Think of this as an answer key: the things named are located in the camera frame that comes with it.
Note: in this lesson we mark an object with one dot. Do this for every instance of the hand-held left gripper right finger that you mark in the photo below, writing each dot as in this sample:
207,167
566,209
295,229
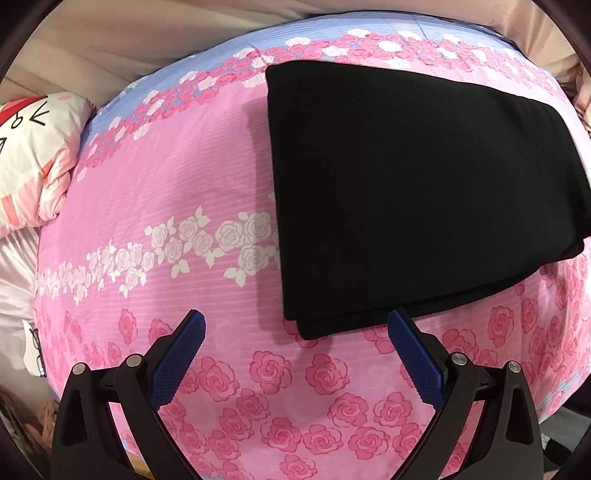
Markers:
415,362

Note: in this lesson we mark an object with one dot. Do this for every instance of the white satin sheet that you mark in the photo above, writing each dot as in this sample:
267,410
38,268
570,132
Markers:
16,286

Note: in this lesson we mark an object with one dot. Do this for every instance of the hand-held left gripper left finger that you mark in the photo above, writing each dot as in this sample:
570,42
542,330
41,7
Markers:
179,362

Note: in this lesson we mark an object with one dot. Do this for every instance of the peach cloth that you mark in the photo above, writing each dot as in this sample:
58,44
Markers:
27,415

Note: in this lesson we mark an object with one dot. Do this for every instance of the beige curtain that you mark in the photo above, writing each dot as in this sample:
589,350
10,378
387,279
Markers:
138,46

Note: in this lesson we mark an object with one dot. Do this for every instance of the black pants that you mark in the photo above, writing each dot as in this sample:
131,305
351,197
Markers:
406,194

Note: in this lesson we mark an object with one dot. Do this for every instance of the cat print pillow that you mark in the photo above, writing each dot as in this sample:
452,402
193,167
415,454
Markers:
32,157

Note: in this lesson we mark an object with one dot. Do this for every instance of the pink floral blanket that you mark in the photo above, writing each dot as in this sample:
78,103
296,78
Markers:
184,184

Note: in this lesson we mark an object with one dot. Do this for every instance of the pale floral cloth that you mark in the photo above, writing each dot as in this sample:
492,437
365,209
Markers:
584,99

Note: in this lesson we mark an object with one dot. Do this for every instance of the black eyeglasses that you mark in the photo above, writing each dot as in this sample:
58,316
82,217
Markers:
38,350

